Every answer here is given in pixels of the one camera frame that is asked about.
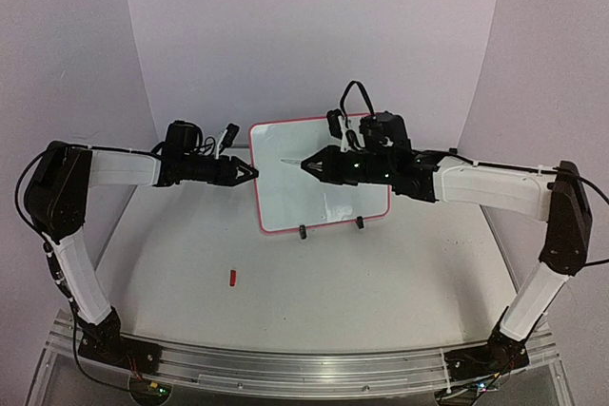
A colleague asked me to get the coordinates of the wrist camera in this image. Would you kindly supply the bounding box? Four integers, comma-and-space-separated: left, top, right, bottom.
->
326, 109, 351, 152
214, 123, 240, 158

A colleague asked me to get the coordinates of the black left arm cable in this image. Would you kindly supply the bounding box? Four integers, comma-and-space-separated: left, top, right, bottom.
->
13, 144, 139, 383

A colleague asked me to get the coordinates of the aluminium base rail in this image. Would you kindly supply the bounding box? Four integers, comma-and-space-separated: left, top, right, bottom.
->
26, 312, 573, 405

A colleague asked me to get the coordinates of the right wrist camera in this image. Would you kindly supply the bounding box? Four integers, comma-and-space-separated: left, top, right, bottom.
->
326, 109, 351, 152

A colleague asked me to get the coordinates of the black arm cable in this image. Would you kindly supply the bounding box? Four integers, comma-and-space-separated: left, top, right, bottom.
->
13, 144, 139, 383
340, 80, 609, 267

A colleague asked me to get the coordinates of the pink framed whiteboard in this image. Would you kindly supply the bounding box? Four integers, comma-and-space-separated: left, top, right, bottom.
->
248, 116, 391, 235

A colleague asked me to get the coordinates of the red marker cap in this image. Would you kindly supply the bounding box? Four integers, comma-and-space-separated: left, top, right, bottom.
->
229, 270, 237, 287

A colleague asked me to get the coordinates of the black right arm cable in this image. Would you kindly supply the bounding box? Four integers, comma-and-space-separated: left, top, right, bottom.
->
340, 80, 609, 267

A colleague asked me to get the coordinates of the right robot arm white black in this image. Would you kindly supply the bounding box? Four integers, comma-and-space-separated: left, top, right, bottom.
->
300, 109, 593, 380

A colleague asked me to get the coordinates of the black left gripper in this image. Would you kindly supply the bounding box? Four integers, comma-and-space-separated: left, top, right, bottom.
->
181, 152, 259, 184

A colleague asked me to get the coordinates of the black left whiteboard stand foot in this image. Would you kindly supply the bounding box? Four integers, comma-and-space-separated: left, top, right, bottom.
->
299, 224, 307, 240

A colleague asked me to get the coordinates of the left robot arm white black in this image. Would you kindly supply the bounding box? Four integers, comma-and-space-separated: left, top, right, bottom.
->
15, 121, 259, 363

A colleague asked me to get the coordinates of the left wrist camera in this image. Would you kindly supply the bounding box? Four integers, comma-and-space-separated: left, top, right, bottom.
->
214, 123, 240, 158

